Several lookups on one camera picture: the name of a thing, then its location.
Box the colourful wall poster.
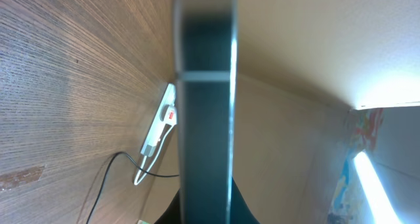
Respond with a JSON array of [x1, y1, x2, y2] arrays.
[[325, 108, 384, 224]]

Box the cyan screen smartphone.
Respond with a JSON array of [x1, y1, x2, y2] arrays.
[[173, 0, 237, 223]]

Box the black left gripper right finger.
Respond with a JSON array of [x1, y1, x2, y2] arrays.
[[230, 180, 259, 224]]

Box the white power strip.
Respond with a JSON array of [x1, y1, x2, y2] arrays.
[[140, 83, 176, 157]]

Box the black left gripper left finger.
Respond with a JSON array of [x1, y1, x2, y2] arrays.
[[154, 192, 181, 224]]

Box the bright ceiling light strip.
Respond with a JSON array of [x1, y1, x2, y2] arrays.
[[354, 151, 401, 224]]

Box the black usb charging cable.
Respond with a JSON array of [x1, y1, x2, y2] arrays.
[[85, 151, 180, 224]]

